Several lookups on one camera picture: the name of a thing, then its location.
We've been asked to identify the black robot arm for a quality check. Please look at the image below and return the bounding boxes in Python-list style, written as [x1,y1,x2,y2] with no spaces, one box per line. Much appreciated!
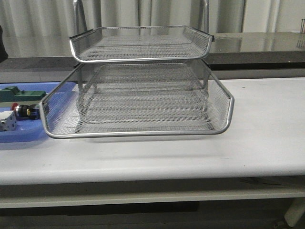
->
[0,26,8,63]

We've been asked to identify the red emergency stop button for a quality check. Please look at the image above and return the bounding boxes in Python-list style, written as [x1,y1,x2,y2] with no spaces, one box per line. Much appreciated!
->
[10,103,44,120]

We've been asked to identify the white table leg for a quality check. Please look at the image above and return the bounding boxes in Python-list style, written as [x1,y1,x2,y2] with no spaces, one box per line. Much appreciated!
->
[284,197,305,227]

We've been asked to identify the green terminal block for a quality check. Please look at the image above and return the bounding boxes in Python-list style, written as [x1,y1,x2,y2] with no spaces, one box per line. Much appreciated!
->
[0,86,47,102]

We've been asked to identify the white circuit breaker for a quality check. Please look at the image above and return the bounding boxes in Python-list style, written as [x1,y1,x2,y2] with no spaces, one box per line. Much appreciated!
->
[0,111,17,132]

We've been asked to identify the dark background workbench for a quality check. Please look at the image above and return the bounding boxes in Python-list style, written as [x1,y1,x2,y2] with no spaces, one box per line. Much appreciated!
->
[0,32,305,83]

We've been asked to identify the silver metal rack frame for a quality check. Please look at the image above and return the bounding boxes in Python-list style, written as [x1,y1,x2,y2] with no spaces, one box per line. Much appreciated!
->
[72,0,215,134]

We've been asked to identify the blue plastic tray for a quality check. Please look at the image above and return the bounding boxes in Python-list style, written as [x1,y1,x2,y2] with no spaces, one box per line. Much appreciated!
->
[0,82,77,144]

